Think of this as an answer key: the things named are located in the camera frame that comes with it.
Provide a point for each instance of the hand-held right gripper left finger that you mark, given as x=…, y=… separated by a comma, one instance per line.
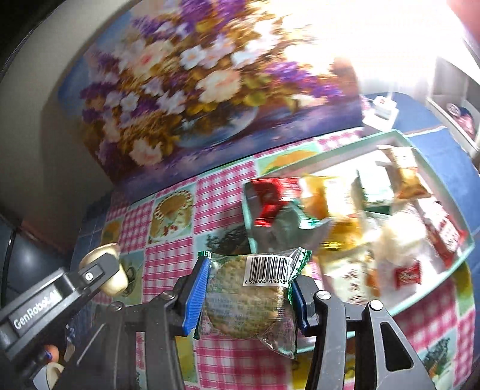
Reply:
x=195, y=296

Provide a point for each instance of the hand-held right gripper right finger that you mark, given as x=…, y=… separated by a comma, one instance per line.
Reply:
x=300, y=303

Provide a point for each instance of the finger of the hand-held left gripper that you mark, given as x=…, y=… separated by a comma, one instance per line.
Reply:
x=95, y=273

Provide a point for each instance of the cream coloured candy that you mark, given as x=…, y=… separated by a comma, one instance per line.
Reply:
x=116, y=283

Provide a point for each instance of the clear green biscuit packet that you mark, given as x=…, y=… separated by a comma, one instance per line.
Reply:
x=243, y=300

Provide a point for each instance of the white packet with orange print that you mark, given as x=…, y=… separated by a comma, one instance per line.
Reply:
x=352, y=281

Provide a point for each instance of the small silver green packet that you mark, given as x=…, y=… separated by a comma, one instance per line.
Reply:
x=292, y=225

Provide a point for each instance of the golden bread packet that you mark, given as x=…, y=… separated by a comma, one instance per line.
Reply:
x=322, y=202

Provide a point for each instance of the shiny red snack packet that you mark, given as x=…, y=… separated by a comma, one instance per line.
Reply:
x=273, y=198

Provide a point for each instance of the small red candy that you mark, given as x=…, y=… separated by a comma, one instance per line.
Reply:
x=407, y=273

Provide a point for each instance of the dark green snack packet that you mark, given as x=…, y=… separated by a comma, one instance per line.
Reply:
x=375, y=191

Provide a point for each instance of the teal rimmed white tray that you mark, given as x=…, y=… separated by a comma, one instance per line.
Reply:
x=339, y=152

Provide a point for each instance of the red packet with white label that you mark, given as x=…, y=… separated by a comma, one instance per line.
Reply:
x=446, y=228

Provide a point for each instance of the orange snack packet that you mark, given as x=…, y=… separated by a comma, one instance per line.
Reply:
x=408, y=176

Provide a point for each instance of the person's left hand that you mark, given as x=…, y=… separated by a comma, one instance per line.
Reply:
x=51, y=353

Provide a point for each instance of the pink checkered tablecloth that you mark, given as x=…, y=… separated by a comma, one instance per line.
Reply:
x=225, y=367

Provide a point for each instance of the white power strip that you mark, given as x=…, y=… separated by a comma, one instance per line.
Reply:
x=377, y=120

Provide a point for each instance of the flower bouquet painting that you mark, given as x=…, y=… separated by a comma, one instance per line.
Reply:
x=187, y=75

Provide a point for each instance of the blue denim cloth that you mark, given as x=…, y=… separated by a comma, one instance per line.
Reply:
x=423, y=116

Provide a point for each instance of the pink floral item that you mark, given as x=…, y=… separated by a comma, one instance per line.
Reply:
x=465, y=120

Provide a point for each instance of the white plug adapter red switch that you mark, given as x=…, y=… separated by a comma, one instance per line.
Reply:
x=383, y=103

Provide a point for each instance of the white wooden furniture frame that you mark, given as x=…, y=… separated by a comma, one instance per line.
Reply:
x=450, y=97

